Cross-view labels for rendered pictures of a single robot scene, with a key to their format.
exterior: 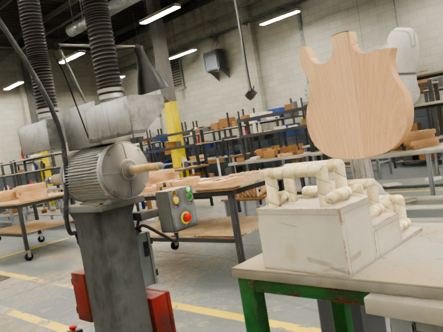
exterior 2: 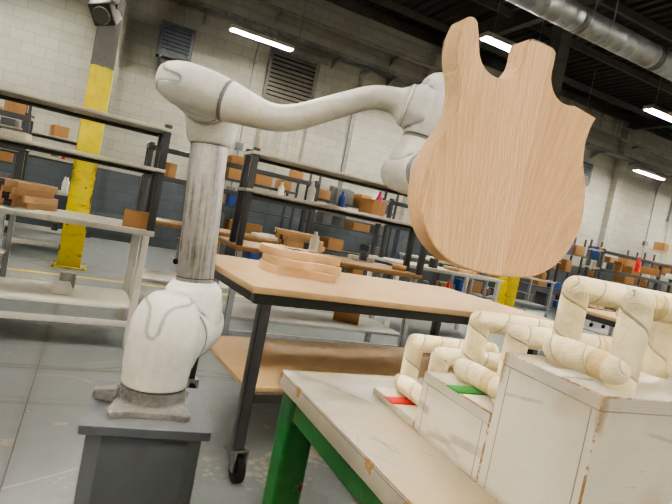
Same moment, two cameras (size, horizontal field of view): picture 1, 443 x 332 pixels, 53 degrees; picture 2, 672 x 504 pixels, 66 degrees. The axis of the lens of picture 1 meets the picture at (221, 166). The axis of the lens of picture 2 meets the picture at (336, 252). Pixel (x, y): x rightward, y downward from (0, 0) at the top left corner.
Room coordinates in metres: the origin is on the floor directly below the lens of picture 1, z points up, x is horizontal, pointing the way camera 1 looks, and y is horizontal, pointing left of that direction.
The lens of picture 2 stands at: (1.34, 0.50, 1.22)
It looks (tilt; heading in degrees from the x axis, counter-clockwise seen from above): 3 degrees down; 292
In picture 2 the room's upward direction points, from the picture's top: 11 degrees clockwise
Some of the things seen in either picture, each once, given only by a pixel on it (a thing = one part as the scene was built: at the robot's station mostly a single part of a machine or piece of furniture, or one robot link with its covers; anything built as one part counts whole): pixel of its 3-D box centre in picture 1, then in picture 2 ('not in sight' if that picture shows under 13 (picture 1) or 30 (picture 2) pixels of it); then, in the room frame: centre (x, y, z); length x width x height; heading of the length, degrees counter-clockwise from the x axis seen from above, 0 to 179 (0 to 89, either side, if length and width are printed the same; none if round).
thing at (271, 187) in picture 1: (272, 190); (628, 346); (1.24, -0.13, 1.15); 0.03 x 0.03 x 0.09
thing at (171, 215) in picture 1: (165, 215); not in sight; (2.20, 0.32, 0.99); 0.24 x 0.21 x 0.26; 48
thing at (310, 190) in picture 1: (331, 190); (564, 341); (1.29, -0.30, 1.12); 0.20 x 0.03 x 0.03; 44
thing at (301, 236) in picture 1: (314, 233); (617, 447); (1.22, -0.22, 1.02); 0.27 x 0.15 x 0.17; 45
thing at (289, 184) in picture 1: (289, 185); (568, 326); (1.30, -0.19, 1.15); 0.03 x 0.03 x 0.09
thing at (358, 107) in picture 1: (353, 95); (509, 160); (1.43, -0.45, 1.38); 0.35 x 0.04 x 0.40; 45
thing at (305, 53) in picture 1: (311, 57); (468, 50); (1.52, -0.36, 1.54); 0.07 x 0.04 x 0.09; 45
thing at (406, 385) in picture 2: not in sight; (413, 390); (1.50, -0.38, 0.96); 0.11 x 0.03 x 0.03; 135
